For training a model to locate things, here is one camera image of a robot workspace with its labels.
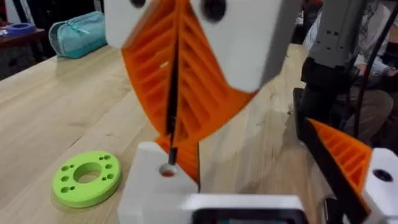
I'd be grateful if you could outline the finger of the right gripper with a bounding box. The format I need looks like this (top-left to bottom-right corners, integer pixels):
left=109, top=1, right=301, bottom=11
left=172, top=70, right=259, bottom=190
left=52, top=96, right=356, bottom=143
left=173, top=0, right=302, bottom=144
left=104, top=0, right=178, bottom=135

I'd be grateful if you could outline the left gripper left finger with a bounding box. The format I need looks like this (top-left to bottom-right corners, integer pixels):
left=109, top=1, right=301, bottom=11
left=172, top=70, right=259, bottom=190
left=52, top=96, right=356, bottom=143
left=117, top=136, right=200, bottom=224

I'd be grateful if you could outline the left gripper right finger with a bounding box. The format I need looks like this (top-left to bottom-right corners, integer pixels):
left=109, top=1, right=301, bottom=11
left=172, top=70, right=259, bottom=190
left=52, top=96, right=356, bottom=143
left=302, top=118, right=398, bottom=224

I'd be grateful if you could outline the black screw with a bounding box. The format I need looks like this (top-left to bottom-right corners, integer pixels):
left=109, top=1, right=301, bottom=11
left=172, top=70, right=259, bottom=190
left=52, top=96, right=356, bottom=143
left=167, top=132, right=178, bottom=166

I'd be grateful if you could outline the person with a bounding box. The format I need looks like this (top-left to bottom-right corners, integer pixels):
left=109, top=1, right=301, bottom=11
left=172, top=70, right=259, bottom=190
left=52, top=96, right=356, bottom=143
left=303, top=0, right=398, bottom=147

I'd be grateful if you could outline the teal zip bag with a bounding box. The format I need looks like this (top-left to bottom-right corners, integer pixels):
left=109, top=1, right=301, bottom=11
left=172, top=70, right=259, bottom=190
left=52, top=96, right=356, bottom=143
left=48, top=11, right=108, bottom=59

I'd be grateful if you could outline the green disc with holes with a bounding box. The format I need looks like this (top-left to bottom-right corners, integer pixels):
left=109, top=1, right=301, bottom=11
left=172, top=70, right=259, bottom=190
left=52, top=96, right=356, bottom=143
left=51, top=151, right=122, bottom=208

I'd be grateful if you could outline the dark wooden side table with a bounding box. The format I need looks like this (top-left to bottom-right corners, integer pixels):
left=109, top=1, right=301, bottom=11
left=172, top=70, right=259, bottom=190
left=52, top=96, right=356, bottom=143
left=0, top=27, right=47, bottom=78

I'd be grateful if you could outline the blue tape roll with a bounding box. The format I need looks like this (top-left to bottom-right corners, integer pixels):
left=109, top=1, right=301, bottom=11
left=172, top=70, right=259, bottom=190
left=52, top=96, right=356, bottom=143
left=5, top=22, right=37, bottom=36

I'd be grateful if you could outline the black cable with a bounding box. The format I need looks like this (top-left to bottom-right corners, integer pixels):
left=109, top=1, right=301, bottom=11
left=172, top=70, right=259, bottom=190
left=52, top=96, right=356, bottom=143
left=353, top=2, right=398, bottom=138

